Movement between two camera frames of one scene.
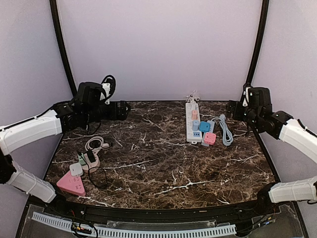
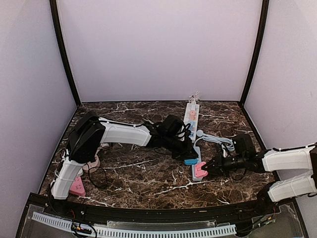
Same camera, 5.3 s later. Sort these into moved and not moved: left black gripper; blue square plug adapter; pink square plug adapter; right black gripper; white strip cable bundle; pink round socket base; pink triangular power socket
Moved: pink square plug adapter; blue square plug adapter; white strip cable bundle; left black gripper; right black gripper
Not moved: pink triangular power socket; pink round socket base
